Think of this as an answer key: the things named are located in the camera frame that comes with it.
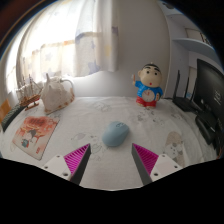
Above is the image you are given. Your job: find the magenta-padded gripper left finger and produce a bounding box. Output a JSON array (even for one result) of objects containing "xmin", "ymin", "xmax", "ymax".
[{"xmin": 42, "ymin": 143, "xmax": 92, "ymax": 186}]

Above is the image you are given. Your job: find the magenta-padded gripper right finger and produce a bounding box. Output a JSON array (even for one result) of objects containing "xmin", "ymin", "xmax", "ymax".
[{"xmin": 131, "ymin": 142, "xmax": 184, "ymax": 186}]

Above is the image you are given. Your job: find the light blue computer mouse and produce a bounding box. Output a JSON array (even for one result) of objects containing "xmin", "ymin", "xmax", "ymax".
[{"xmin": 101, "ymin": 121, "xmax": 130, "ymax": 148}]

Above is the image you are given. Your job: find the red printed mouse pad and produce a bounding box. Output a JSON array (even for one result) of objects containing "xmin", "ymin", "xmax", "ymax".
[{"xmin": 11, "ymin": 115, "xmax": 61, "ymax": 161}]

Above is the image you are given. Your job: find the white printed tablecloth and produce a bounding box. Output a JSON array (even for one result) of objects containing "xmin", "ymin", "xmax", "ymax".
[{"xmin": 0, "ymin": 96, "xmax": 218, "ymax": 191}]

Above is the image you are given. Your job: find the white conch-shaped jug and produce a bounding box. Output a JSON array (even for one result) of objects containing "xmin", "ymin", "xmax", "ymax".
[{"xmin": 39, "ymin": 73, "xmax": 76, "ymax": 115}]

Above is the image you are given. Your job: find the black box device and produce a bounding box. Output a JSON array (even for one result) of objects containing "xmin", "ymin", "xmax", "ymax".
[{"xmin": 194, "ymin": 111, "xmax": 224, "ymax": 155}]

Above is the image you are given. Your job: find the cartoon boy figurine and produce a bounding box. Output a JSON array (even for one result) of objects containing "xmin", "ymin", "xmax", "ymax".
[{"xmin": 132, "ymin": 62, "xmax": 165, "ymax": 109}]

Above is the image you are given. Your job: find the black keyboard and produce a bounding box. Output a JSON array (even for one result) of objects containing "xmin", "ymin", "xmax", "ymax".
[{"xmin": 0, "ymin": 102, "xmax": 26, "ymax": 133}]

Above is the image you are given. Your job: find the wooden model sailing ship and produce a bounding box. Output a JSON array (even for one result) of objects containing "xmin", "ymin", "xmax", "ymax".
[{"xmin": 15, "ymin": 73, "xmax": 44, "ymax": 112}]

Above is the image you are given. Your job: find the orange wooden chair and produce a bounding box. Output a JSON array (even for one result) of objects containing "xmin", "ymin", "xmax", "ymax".
[{"xmin": 0, "ymin": 99, "xmax": 12, "ymax": 125}]

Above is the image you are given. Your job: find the black monitor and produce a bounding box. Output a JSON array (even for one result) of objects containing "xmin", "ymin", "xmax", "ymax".
[{"xmin": 192, "ymin": 58, "xmax": 224, "ymax": 128}]

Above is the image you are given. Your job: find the white star-print curtain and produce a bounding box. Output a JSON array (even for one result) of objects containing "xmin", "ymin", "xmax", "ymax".
[{"xmin": 14, "ymin": 0, "xmax": 121, "ymax": 92}]

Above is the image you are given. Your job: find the white wall shelf unit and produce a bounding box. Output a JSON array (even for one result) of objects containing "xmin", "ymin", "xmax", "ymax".
[{"xmin": 165, "ymin": 5, "xmax": 224, "ymax": 69}]

